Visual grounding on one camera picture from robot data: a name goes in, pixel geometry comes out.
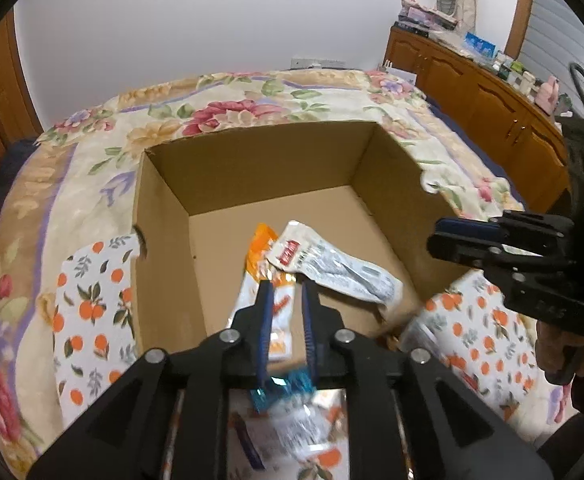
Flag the grey window blinds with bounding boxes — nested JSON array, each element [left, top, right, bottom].
[[517, 0, 584, 108]]

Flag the wall socket strip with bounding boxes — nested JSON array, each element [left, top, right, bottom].
[[291, 57, 347, 70]]

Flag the wooden cabinet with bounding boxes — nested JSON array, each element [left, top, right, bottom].
[[383, 26, 574, 214]]

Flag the white red-label snack packet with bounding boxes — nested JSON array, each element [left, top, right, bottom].
[[264, 220, 404, 317]]

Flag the cluster of small bottles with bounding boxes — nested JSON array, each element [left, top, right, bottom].
[[492, 52, 538, 96]]

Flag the orange-print white cloth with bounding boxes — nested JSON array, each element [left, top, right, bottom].
[[52, 234, 581, 480]]

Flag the blue picture box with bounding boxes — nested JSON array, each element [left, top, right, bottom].
[[464, 32, 498, 59]]

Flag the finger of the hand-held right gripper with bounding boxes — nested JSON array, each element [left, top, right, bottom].
[[426, 233, 544, 272], [433, 217, 506, 242]]

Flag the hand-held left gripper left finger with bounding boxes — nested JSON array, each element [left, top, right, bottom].
[[28, 281, 277, 480]]

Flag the blue foil snack packet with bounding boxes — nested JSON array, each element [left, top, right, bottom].
[[249, 366, 319, 414]]

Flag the white crinkled snack packet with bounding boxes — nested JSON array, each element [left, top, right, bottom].
[[228, 391, 349, 480]]

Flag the floral blanket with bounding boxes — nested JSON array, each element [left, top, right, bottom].
[[0, 67, 529, 480]]

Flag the orange snack packet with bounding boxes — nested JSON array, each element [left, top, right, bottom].
[[229, 223, 296, 361]]

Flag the pink plush toy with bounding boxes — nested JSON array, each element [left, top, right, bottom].
[[534, 76, 561, 114]]

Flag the cardboard box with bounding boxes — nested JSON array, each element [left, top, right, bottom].
[[132, 121, 469, 363]]

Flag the person's right hand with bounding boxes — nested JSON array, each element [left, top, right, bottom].
[[536, 322, 581, 386]]

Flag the stack of boxes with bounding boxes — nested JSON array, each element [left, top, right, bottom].
[[394, 0, 460, 37]]

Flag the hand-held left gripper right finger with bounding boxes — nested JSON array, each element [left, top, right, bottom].
[[299, 280, 556, 480]]

